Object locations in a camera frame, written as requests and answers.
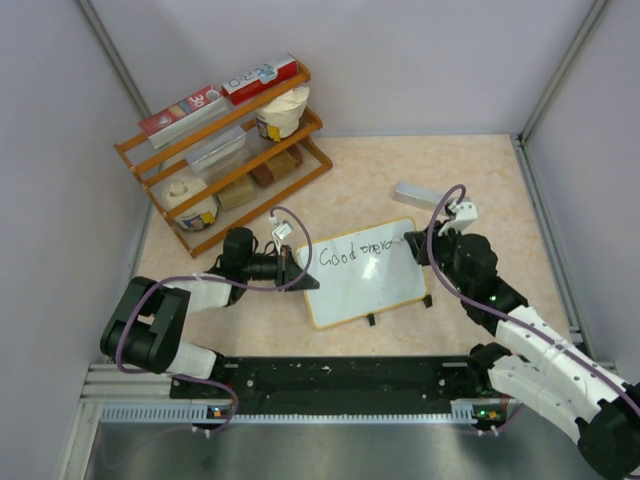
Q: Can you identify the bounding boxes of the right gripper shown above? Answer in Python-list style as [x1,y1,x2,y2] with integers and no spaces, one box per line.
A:
[406,219,472,296]

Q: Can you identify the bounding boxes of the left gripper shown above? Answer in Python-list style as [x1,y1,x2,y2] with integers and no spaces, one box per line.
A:
[242,244,318,292]

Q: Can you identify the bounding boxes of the white whiteboard yellow frame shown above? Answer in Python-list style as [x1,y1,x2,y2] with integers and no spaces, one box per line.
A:
[295,217,429,329]

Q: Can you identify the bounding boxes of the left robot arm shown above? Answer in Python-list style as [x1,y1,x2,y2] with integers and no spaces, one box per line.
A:
[99,227,320,397]

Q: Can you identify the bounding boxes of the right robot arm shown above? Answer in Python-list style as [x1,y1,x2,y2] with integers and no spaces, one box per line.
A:
[402,230,639,479]

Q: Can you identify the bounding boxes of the grey whiteboard eraser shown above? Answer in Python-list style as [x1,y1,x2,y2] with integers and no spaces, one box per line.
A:
[391,182,443,212]

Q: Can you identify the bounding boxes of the tan sponge block left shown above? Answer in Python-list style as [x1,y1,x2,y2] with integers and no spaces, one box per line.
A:
[216,175,256,211]

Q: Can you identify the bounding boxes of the brown sponge block right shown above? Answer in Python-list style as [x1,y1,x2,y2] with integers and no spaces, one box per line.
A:
[250,146,303,188]

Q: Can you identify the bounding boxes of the white bag lower container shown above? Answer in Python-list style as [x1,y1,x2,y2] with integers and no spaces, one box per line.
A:
[158,175,221,234]

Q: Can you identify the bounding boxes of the white bag container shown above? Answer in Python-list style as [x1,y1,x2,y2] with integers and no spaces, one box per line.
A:
[158,175,221,234]
[255,86,310,142]

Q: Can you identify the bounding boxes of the orange wooden shelf rack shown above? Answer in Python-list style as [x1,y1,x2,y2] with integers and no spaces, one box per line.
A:
[114,62,333,258]

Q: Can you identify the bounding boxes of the clear plastic box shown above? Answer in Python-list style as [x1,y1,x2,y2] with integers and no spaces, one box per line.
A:
[185,126,253,180]

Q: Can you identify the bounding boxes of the white bag upper container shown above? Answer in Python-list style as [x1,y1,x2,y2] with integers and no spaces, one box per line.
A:
[255,86,310,142]

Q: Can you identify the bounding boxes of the red foil wrap box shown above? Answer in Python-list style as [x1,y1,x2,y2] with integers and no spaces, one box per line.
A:
[139,85,228,150]

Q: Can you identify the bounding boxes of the red white long box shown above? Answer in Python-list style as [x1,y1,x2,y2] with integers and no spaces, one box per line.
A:
[222,53,298,105]

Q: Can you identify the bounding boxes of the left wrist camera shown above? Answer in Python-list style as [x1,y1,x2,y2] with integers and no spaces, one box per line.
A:
[269,214,294,253]

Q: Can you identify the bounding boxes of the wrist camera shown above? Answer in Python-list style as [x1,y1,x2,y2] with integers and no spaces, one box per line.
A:
[269,214,294,253]
[438,197,478,237]

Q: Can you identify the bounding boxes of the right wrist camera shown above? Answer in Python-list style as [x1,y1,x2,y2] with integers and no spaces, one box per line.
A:
[438,197,478,237]

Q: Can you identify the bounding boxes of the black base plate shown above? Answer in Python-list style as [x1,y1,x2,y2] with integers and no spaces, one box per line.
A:
[168,355,541,415]

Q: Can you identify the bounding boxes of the grey slotted cable duct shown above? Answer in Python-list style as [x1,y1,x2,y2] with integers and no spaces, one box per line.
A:
[101,398,506,425]

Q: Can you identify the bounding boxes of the aluminium frame rail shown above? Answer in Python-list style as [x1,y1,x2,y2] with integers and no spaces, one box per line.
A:
[82,363,181,405]

